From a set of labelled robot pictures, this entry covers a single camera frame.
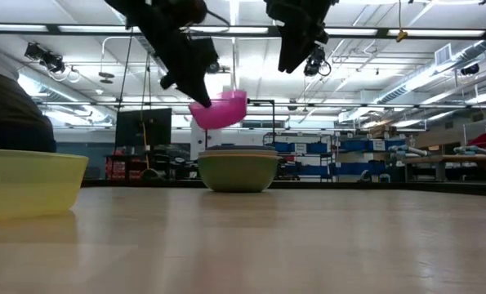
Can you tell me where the large white bowl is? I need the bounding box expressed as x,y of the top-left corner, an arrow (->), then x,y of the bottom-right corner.
198,149 -> 279,156

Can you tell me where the black ceiling-mounted camera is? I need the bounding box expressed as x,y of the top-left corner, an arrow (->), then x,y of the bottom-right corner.
24,41 -> 67,74

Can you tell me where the pale yellow bowl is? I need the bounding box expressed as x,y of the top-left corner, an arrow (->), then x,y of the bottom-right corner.
0,148 -> 90,223

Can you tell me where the wooden background table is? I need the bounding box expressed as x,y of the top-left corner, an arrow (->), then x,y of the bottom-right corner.
401,154 -> 486,183

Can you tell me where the blue storage bin rack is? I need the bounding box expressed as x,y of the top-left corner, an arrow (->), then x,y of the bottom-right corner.
269,134 -> 407,183

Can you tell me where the person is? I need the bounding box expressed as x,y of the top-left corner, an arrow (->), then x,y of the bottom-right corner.
0,38 -> 58,154

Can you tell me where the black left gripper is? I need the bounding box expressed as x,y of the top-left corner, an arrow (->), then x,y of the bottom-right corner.
138,7 -> 213,109

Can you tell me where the pink translucent bowl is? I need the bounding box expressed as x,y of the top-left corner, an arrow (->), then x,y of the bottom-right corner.
188,89 -> 249,131

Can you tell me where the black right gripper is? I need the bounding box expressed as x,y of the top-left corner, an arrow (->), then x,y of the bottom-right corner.
266,2 -> 334,75

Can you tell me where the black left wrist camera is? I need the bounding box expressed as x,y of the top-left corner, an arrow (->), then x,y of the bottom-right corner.
189,37 -> 221,75

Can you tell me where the blue bowl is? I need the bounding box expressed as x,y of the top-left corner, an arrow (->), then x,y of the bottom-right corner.
204,145 -> 277,152

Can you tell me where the black monitor screen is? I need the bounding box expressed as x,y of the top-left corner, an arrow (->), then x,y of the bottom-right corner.
114,107 -> 173,147

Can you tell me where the olive green bowl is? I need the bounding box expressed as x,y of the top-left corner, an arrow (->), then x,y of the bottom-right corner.
197,156 -> 281,194

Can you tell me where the yellow hanging tag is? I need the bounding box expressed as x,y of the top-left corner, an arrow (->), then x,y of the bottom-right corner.
395,0 -> 408,43

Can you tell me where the black overhead camera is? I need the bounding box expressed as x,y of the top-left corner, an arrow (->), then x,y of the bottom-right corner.
303,45 -> 332,78

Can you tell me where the black overhead frame beam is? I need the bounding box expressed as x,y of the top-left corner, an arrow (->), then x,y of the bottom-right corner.
0,22 -> 486,41

